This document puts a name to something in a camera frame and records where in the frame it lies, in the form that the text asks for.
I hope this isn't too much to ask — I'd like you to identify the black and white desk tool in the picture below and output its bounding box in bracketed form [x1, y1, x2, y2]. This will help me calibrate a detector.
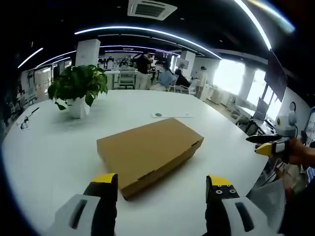
[16, 107, 40, 131]

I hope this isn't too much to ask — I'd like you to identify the white paper sheet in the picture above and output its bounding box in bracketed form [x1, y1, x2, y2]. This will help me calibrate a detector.
[150, 111, 196, 118]

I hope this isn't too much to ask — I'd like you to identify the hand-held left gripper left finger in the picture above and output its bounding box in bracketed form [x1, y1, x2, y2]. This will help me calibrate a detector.
[49, 173, 119, 236]

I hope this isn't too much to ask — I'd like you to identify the white pillar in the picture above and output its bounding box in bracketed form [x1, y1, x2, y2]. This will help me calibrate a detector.
[75, 38, 101, 67]

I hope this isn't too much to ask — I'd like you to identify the person's right hand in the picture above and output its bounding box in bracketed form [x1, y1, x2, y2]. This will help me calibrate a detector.
[285, 137, 315, 165]

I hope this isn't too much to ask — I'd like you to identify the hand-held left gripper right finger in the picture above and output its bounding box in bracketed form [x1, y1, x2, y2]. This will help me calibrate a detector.
[205, 175, 271, 236]

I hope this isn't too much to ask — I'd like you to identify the wall mounted black screen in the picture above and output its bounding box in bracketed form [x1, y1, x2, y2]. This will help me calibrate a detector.
[263, 49, 288, 103]

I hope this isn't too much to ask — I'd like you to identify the white plant pot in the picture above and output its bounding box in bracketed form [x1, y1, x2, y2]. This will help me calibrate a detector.
[66, 97, 91, 119]

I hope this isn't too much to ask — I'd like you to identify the ceiling air conditioner vent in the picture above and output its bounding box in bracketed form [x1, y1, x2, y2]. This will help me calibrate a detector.
[127, 0, 178, 21]

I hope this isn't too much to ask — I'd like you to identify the brown cardboard shoe box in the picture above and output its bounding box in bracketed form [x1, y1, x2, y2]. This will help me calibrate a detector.
[96, 117, 205, 201]

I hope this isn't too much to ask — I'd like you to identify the white office chair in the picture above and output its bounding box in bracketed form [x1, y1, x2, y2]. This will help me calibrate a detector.
[117, 66, 136, 90]
[176, 78, 199, 96]

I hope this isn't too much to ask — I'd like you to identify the green potted plant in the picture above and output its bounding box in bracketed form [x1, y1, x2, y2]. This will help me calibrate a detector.
[47, 64, 109, 111]

